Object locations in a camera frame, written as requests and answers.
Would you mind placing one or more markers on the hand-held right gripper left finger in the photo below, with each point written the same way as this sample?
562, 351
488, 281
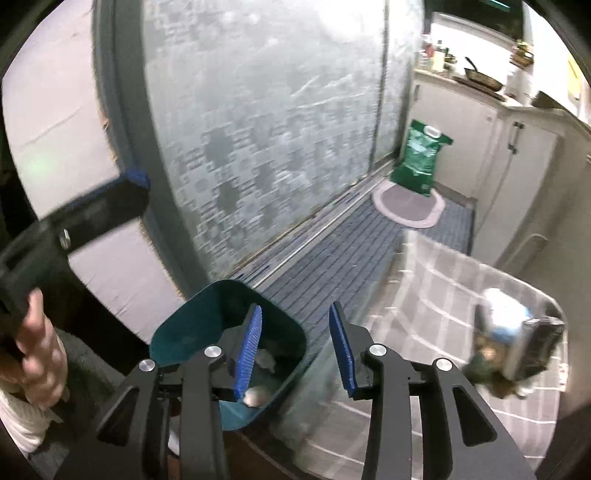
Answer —
249, 350

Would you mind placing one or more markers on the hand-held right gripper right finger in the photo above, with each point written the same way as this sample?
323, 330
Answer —
344, 355

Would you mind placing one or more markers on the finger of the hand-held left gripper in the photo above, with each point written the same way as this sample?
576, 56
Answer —
106, 207

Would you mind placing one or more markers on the teal plastic trash bin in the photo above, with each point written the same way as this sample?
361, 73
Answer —
194, 318

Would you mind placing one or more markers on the person's left forearm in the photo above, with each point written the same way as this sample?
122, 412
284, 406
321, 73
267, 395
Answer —
23, 424

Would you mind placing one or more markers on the person's left hand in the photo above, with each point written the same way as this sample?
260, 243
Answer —
39, 360

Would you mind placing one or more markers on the white crumpled paper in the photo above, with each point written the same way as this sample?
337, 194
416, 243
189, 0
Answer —
268, 359

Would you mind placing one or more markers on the pinkish crumpled scrap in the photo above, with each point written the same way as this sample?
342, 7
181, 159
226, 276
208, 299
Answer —
256, 397

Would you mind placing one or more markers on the dark striped floor mat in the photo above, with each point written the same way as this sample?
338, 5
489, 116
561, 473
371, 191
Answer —
346, 249

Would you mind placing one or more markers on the grey checked tablecloth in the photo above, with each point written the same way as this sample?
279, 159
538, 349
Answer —
429, 286

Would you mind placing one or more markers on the dark grey fuzzy cloth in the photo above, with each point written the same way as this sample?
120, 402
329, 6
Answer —
92, 364

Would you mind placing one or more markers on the dark green crumpled wrapper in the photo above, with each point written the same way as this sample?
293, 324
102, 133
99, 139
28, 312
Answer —
485, 369

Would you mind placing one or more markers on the pink oval floor mat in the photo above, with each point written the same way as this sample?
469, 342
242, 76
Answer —
406, 207

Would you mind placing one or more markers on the white and blue packet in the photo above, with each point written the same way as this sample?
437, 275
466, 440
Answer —
501, 314

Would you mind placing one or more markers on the frosted patterned glass sliding door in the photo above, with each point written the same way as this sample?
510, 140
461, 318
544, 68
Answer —
258, 115

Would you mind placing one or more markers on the black packet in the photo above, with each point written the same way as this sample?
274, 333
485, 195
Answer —
540, 341

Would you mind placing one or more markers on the green printed bag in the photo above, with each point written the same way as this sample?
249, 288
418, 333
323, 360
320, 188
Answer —
418, 157

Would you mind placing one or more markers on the white curved bar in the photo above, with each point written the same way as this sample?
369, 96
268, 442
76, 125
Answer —
531, 240

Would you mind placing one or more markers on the white kitchen cabinet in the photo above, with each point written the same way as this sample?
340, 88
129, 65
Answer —
461, 138

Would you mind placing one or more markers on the dark frying pan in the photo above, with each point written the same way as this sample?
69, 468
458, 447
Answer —
482, 81

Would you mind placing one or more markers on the cluster of condiment bottles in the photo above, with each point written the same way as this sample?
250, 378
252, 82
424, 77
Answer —
436, 57

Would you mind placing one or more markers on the dark pot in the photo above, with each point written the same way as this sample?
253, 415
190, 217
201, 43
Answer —
547, 99

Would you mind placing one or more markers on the small wall rack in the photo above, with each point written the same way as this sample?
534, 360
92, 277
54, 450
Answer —
524, 53

